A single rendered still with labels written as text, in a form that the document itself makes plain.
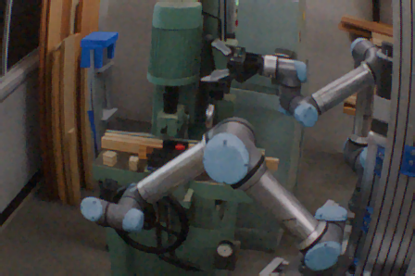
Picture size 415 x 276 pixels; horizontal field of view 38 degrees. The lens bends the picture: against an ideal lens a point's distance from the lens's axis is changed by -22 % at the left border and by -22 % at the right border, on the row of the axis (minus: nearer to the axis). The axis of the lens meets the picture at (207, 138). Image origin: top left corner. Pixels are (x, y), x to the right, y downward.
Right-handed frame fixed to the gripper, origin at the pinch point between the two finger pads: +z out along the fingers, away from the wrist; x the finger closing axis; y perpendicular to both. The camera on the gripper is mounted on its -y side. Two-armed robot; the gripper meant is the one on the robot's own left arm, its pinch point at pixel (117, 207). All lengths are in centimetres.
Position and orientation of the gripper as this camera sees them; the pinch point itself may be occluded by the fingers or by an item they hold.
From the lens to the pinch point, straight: 244.2
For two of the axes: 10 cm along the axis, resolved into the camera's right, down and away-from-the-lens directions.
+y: -2.0, 9.8, -0.9
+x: 9.7, 1.8, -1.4
